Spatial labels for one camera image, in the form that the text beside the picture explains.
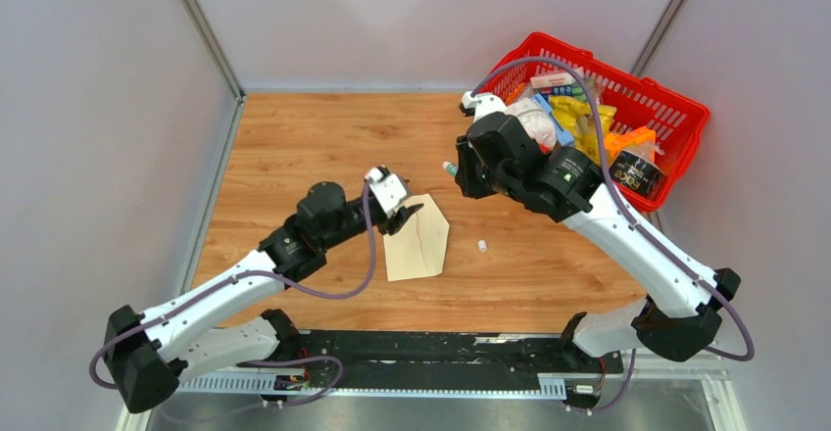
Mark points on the cream paper envelope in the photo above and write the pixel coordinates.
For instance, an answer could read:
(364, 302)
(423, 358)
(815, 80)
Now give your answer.
(419, 249)

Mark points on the green white glue stick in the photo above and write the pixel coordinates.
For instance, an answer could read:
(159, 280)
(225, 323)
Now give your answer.
(450, 168)

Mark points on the aluminium frame rail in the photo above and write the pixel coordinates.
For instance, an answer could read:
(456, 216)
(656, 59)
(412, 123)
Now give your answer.
(650, 394)

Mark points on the blue flat package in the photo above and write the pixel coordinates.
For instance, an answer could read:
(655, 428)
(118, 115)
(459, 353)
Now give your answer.
(555, 123)

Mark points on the orange package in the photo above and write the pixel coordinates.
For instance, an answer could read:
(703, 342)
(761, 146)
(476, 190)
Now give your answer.
(640, 142)

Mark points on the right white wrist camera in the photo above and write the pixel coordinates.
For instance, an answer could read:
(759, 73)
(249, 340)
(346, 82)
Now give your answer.
(477, 106)

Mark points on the white red box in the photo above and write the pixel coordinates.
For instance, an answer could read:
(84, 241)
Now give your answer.
(553, 79)

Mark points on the black round can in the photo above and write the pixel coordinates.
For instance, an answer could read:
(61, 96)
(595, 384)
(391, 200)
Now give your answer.
(636, 174)

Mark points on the white round pouch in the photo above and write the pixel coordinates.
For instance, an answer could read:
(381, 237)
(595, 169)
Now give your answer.
(523, 110)

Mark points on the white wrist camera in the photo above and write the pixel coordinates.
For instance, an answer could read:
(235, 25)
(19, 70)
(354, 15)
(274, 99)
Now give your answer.
(477, 106)
(390, 190)

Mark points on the green blue packet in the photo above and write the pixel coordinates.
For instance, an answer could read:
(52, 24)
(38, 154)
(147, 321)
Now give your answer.
(573, 90)

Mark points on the red plastic shopping basket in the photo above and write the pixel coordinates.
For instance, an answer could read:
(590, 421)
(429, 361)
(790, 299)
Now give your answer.
(619, 102)

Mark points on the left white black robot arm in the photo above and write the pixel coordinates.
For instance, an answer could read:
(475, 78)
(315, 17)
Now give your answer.
(147, 355)

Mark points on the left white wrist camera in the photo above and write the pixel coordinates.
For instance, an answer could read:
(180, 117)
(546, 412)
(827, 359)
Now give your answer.
(390, 190)

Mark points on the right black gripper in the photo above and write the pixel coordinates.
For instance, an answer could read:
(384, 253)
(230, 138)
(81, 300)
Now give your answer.
(469, 186)

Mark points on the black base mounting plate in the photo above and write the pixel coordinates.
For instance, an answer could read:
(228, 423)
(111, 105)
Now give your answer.
(435, 364)

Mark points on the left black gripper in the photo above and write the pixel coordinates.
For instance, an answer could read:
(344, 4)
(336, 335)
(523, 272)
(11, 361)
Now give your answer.
(402, 215)

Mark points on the yellow snack bag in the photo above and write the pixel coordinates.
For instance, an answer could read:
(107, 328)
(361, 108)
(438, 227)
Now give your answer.
(576, 119)

